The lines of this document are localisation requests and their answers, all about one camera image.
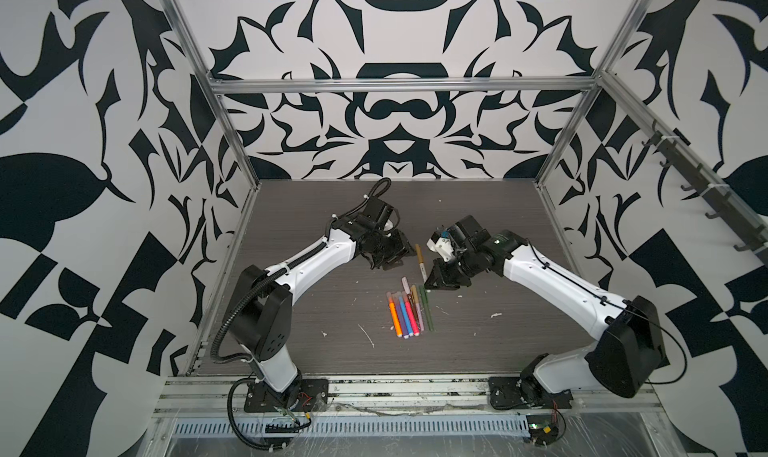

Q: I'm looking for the white slotted cable duct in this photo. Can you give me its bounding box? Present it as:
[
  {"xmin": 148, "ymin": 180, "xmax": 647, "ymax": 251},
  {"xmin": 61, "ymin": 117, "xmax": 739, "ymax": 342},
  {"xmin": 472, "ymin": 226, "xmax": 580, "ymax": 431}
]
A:
[{"xmin": 170, "ymin": 414, "xmax": 530, "ymax": 439}]

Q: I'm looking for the dark red marker pen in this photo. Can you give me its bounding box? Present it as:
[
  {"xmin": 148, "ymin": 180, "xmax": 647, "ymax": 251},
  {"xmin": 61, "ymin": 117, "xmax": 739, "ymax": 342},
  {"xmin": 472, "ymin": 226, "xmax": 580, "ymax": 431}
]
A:
[{"xmin": 408, "ymin": 293, "xmax": 421, "ymax": 334}]

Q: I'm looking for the light pink marker pen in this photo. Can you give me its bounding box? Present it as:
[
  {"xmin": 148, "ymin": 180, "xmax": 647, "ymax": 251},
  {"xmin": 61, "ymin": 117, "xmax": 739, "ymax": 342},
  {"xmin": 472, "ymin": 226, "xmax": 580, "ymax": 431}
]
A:
[{"xmin": 401, "ymin": 277, "xmax": 424, "ymax": 336}]

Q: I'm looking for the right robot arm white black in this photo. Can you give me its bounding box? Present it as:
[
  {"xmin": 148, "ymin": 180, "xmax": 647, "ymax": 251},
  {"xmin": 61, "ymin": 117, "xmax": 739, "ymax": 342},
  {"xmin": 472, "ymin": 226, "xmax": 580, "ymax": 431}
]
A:
[{"xmin": 425, "ymin": 215, "xmax": 666, "ymax": 408}]

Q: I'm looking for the aluminium front rail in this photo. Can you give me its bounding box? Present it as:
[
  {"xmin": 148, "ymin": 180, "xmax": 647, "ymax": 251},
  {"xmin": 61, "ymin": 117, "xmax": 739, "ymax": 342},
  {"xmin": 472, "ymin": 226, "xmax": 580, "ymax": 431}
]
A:
[{"xmin": 152, "ymin": 374, "xmax": 664, "ymax": 418}]

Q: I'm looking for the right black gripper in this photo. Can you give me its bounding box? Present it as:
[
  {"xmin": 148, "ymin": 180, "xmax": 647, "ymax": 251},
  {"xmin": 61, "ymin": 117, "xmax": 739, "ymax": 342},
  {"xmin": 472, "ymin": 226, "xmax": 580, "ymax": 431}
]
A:
[{"xmin": 421, "ymin": 249, "xmax": 481, "ymax": 288}]

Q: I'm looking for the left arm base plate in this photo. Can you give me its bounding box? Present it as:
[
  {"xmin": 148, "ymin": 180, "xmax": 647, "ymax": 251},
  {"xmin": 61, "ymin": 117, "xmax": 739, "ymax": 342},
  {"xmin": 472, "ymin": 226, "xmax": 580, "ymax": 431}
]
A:
[{"xmin": 244, "ymin": 378, "xmax": 329, "ymax": 413}]

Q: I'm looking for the olive tan marker pen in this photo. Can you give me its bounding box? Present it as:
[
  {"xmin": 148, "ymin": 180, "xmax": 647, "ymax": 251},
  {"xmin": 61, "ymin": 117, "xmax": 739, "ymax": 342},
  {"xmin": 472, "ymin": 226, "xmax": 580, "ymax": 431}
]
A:
[{"xmin": 411, "ymin": 285, "xmax": 426, "ymax": 333}]

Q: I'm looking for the orange marker pen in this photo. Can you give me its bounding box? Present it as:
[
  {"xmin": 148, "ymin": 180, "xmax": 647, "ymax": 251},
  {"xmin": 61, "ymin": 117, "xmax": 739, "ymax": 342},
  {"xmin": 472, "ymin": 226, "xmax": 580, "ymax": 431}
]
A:
[{"xmin": 386, "ymin": 292, "xmax": 403, "ymax": 338}]

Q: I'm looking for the pink red marker pen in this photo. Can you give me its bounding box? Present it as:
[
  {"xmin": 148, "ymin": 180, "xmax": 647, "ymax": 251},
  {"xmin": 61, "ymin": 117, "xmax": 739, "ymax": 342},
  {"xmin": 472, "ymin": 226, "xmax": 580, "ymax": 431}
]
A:
[{"xmin": 403, "ymin": 295, "xmax": 420, "ymax": 336}]

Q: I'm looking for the aluminium frame crossbar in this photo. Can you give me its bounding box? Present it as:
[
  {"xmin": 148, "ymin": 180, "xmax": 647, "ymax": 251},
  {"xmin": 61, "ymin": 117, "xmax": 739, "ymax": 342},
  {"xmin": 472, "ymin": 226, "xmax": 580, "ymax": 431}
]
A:
[{"xmin": 209, "ymin": 76, "xmax": 596, "ymax": 94}]

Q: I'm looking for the grey hook rack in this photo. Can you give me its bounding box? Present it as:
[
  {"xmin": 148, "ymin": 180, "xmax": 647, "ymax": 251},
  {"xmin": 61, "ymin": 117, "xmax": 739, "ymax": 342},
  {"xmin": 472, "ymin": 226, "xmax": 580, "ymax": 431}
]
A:
[{"xmin": 640, "ymin": 120, "xmax": 767, "ymax": 266}]

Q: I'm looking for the green marker pen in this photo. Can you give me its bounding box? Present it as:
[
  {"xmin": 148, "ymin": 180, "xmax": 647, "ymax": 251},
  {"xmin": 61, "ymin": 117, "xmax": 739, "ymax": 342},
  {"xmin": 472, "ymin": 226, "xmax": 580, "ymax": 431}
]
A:
[{"xmin": 418, "ymin": 285, "xmax": 434, "ymax": 332}]

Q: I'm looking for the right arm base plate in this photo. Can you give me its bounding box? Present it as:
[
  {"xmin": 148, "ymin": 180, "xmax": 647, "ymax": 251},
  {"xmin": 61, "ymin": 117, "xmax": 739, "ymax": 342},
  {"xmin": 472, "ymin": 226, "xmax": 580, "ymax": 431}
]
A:
[{"xmin": 488, "ymin": 376, "xmax": 573, "ymax": 411}]

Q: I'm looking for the gold ochre marker pen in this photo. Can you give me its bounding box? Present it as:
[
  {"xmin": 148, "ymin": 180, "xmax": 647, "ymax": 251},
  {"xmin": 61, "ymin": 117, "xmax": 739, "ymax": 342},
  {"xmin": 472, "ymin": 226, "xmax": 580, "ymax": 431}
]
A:
[{"xmin": 414, "ymin": 244, "xmax": 428, "ymax": 283}]

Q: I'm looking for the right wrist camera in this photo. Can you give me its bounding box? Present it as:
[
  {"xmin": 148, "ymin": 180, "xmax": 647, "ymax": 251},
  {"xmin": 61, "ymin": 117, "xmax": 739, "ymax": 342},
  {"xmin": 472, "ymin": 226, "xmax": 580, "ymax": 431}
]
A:
[{"xmin": 426, "ymin": 229, "xmax": 458, "ymax": 263}]

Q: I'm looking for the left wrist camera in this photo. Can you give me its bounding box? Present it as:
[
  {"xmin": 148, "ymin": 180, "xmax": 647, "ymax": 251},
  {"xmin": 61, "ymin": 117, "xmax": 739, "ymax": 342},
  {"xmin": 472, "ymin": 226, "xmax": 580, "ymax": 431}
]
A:
[{"xmin": 380, "ymin": 209, "xmax": 401, "ymax": 232}]

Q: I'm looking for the purple marker pen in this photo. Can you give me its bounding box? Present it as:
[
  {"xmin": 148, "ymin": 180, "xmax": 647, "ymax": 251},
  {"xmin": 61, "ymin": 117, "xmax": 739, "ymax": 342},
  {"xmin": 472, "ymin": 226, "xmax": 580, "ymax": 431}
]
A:
[{"xmin": 392, "ymin": 292, "xmax": 409, "ymax": 339}]

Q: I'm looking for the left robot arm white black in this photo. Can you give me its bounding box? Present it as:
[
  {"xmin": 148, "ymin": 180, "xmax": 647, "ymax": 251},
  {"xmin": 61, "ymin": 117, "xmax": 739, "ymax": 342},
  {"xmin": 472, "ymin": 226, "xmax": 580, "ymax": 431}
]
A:
[{"xmin": 210, "ymin": 194, "xmax": 415, "ymax": 394}]

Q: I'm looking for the circuit board with green light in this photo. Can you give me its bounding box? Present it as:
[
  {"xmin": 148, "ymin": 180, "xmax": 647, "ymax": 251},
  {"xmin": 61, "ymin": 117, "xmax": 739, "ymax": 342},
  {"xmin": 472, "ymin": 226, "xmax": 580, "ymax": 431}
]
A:
[{"xmin": 525, "ymin": 415, "xmax": 567, "ymax": 448}]

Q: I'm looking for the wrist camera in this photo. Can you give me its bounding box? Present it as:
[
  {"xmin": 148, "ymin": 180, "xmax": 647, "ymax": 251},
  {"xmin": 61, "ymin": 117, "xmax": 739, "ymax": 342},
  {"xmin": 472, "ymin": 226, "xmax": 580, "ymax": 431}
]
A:
[
  {"xmin": 426, "ymin": 229, "xmax": 458, "ymax": 263},
  {"xmin": 380, "ymin": 209, "xmax": 401, "ymax": 232}
]

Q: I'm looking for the blue marker pen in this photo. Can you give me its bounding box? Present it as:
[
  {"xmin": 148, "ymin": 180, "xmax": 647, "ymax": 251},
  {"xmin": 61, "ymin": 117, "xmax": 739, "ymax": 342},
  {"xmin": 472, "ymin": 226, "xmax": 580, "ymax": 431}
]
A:
[{"xmin": 397, "ymin": 292, "xmax": 414, "ymax": 338}]

